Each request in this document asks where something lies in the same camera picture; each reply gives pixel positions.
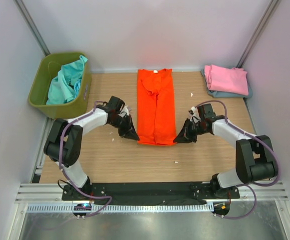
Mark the orange t shirt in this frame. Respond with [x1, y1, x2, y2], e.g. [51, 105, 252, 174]
[137, 68, 176, 146]

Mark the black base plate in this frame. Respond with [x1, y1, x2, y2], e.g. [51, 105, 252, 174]
[61, 181, 241, 207]

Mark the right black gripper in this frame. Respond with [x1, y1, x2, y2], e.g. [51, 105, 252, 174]
[174, 118, 208, 144]

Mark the green plastic bin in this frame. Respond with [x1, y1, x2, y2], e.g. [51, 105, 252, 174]
[28, 52, 91, 119]

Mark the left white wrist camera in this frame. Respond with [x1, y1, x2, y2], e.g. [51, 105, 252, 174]
[123, 105, 131, 116]

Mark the pink folded t shirt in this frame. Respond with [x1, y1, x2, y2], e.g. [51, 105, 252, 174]
[204, 64, 249, 96]

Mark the grey folded t shirt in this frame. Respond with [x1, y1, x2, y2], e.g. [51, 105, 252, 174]
[200, 69, 253, 99]

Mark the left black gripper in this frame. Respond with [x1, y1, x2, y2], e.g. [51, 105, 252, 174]
[109, 114, 140, 141]

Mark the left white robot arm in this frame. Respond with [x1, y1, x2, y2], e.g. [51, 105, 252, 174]
[43, 96, 139, 200]

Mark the teal t shirt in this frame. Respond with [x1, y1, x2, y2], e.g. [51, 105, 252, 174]
[46, 55, 88, 105]

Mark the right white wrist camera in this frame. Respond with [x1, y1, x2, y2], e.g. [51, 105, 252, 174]
[189, 106, 199, 123]

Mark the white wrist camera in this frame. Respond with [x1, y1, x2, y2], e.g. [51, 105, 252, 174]
[123, 105, 131, 116]
[189, 106, 199, 123]

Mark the aluminium frame rail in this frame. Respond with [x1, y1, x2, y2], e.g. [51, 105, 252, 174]
[15, 182, 288, 206]

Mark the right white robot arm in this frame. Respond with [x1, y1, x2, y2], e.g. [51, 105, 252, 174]
[173, 101, 280, 198]

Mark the white slotted cable duct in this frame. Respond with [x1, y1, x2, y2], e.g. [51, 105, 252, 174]
[26, 202, 214, 214]

